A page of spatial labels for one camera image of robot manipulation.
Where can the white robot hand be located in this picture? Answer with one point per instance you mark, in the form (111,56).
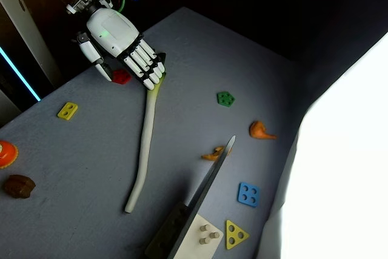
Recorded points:
(112,31)

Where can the leek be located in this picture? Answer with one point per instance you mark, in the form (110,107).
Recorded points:
(149,119)

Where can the yellow two-hole rectangular block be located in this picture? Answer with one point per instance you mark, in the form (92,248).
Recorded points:
(67,111)

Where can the blue square block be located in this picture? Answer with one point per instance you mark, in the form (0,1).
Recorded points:
(248,194)

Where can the yellow three-hole triangle block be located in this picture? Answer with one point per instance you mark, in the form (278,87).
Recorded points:
(232,236)

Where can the red pentagon block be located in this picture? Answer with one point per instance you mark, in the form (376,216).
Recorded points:
(122,77)

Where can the cyan light strip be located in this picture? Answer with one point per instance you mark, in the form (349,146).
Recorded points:
(21,75)

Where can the grey table cloth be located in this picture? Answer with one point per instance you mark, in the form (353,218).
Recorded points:
(91,150)

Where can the green pentagon block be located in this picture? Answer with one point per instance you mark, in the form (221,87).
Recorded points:
(225,99)

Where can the orange toy food piece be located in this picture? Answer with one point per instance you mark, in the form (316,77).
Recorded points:
(212,156)

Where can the round orange toy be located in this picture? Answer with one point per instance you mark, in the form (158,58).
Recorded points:
(6,153)

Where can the orange toy chicken leg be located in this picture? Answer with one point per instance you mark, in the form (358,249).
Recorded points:
(258,130)

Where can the brown toy food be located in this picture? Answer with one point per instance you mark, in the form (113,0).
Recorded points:
(18,186)

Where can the wooden peg board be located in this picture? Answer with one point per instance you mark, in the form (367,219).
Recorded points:
(200,244)

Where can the white support post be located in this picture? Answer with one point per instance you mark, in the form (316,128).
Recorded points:
(27,28)

